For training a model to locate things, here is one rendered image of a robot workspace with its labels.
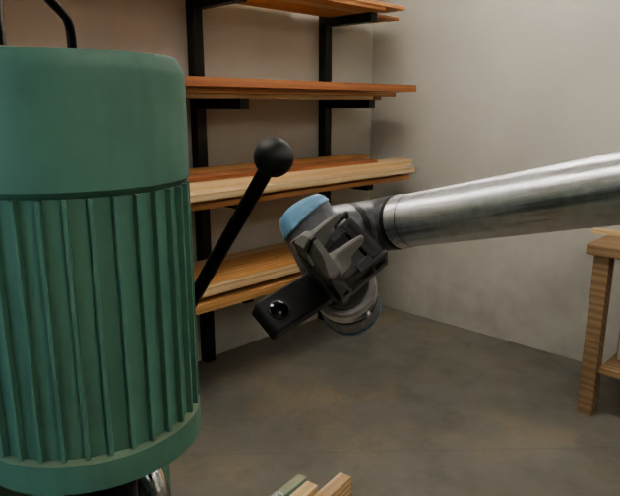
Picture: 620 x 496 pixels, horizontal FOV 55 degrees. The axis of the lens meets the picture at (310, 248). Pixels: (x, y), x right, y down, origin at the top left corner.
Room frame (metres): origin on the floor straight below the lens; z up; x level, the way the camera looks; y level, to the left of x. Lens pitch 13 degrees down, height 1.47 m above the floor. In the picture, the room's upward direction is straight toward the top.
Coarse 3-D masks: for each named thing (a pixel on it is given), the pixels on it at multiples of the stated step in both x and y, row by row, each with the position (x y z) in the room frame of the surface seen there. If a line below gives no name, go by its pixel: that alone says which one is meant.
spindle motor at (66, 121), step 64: (0, 64) 0.38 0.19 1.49; (64, 64) 0.38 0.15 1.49; (128, 64) 0.41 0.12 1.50; (0, 128) 0.37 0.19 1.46; (64, 128) 0.38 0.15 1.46; (128, 128) 0.40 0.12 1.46; (0, 192) 0.38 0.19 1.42; (64, 192) 0.38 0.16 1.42; (128, 192) 0.40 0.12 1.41; (0, 256) 0.38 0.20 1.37; (64, 256) 0.38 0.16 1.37; (128, 256) 0.40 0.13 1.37; (192, 256) 0.48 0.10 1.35; (0, 320) 0.38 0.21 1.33; (64, 320) 0.38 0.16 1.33; (128, 320) 0.40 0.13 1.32; (192, 320) 0.46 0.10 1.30; (0, 384) 0.39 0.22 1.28; (64, 384) 0.38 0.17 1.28; (128, 384) 0.39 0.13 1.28; (192, 384) 0.46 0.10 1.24; (0, 448) 0.38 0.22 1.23; (64, 448) 0.38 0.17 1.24; (128, 448) 0.39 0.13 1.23
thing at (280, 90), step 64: (192, 0) 3.26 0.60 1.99; (256, 0) 3.34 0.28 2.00; (320, 0) 3.34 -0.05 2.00; (192, 64) 3.28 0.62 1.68; (320, 64) 4.01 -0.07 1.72; (192, 128) 3.30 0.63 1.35; (320, 128) 4.01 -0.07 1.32; (192, 192) 2.73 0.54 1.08; (320, 192) 3.31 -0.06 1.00; (256, 256) 3.31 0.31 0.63
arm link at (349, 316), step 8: (376, 288) 0.77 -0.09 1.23; (368, 296) 0.76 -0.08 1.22; (376, 296) 0.79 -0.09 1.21; (360, 304) 0.75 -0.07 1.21; (368, 304) 0.75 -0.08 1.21; (328, 312) 0.75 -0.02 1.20; (336, 312) 0.75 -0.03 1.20; (344, 312) 0.75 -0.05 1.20; (352, 312) 0.75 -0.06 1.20; (360, 312) 0.75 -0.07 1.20; (368, 312) 0.77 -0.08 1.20; (336, 320) 0.77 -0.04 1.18; (344, 320) 0.77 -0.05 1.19; (352, 320) 0.77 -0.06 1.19
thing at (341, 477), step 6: (342, 474) 0.78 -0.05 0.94; (336, 480) 0.77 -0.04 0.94; (342, 480) 0.77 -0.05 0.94; (348, 480) 0.77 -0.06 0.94; (324, 486) 0.76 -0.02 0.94; (330, 486) 0.76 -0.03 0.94; (336, 486) 0.76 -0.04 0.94; (342, 486) 0.76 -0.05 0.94; (348, 486) 0.77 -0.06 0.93; (318, 492) 0.74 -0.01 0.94; (324, 492) 0.74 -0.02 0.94; (330, 492) 0.74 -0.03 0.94; (336, 492) 0.75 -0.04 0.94; (342, 492) 0.76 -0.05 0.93; (348, 492) 0.77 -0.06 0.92
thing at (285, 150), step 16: (272, 144) 0.51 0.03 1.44; (288, 144) 0.53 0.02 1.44; (256, 160) 0.52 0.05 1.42; (272, 160) 0.51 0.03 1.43; (288, 160) 0.51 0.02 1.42; (256, 176) 0.53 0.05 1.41; (272, 176) 0.52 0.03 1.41; (256, 192) 0.53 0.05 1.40; (240, 208) 0.54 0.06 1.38; (240, 224) 0.55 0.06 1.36; (224, 240) 0.55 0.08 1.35; (224, 256) 0.56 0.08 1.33; (208, 272) 0.57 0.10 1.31
